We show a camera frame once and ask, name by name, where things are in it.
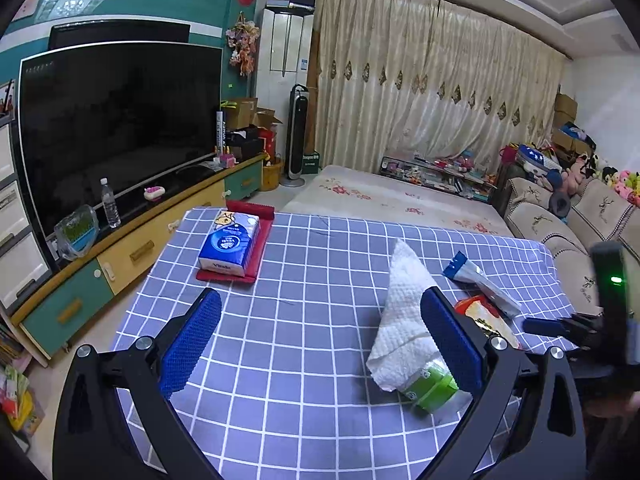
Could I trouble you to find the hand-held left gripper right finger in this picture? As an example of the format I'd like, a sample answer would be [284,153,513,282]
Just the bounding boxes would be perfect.
[419,286,587,480]

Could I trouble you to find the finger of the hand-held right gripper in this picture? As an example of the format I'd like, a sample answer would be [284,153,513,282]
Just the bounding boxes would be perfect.
[522,312,606,353]

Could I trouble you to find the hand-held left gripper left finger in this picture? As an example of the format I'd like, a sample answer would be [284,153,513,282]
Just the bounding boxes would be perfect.
[52,287,223,480]

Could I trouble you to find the red orange snack packet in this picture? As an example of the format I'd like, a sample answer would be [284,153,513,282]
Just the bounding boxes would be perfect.
[454,295,523,351]

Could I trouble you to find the green white packet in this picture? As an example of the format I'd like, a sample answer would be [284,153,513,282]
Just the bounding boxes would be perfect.
[398,357,460,414]

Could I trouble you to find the white paper towel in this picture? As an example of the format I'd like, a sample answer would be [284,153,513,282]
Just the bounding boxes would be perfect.
[366,237,448,392]

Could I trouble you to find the blue white wrapper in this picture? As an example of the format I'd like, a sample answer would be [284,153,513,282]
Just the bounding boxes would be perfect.
[442,251,522,318]

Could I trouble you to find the beige embroidered sofa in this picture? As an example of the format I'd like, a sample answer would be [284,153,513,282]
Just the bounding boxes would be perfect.
[492,175,640,321]

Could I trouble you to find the blue white tissue pack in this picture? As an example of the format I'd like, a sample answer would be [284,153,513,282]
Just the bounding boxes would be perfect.
[197,212,261,277]

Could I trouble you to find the blue checked tablecloth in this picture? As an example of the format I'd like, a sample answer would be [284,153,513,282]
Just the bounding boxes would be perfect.
[110,207,576,480]

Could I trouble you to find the teal yellow television cabinet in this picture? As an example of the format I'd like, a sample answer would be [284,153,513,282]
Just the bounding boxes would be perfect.
[10,154,266,363]

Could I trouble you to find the pile of plush toys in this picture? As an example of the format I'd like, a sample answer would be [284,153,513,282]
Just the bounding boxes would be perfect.
[500,125,640,207]

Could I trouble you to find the red tray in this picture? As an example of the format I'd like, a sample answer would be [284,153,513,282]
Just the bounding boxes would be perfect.
[195,200,275,283]

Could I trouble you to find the floral floor mattress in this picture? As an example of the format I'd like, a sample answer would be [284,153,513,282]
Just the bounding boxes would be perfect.
[280,164,516,238]

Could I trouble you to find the clear water bottle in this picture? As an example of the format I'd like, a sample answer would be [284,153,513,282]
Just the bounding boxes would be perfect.
[99,177,122,229]

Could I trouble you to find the clear plastic bag on cabinet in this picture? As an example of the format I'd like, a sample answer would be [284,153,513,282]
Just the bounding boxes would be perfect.
[54,205,99,261]

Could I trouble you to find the row of toys and books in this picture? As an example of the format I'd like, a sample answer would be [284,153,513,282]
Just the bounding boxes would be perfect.
[380,150,501,203]

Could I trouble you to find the blue white plush toy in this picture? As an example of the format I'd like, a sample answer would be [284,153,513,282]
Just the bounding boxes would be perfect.
[517,144,562,174]

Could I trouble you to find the yellow wooden bucket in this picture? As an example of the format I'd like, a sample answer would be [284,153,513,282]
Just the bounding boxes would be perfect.
[260,157,284,192]

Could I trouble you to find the white drawer unit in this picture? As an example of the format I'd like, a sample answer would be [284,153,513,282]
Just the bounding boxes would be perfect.
[0,115,53,311]

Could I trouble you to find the stacked cardboard boxes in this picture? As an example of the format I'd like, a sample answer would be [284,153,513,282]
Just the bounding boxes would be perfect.
[552,92,596,156]

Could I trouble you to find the black box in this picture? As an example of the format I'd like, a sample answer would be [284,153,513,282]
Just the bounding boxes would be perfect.
[225,130,266,161]

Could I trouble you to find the large black television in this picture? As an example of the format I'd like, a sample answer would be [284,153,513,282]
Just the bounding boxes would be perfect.
[18,41,224,238]

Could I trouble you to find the grey tower fan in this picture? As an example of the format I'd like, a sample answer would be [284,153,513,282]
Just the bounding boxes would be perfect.
[280,84,311,187]

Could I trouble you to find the open brown cardboard box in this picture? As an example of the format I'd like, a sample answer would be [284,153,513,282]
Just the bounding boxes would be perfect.
[227,97,282,133]

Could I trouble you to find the beige patterned curtain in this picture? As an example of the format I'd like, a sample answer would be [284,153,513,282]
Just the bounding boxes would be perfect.
[312,0,568,181]

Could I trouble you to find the white standing air conditioner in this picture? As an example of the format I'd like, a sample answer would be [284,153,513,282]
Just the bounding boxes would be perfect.
[255,2,316,171]

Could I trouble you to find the hanging flower decoration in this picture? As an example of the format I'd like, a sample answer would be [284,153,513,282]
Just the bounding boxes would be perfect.
[226,20,262,77]

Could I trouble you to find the framed wall picture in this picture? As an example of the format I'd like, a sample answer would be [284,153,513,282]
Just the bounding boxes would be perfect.
[0,80,17,118]

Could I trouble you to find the black wall-mounted panel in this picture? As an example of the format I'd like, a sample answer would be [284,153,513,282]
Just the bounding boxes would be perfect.
[48,22,192,51]

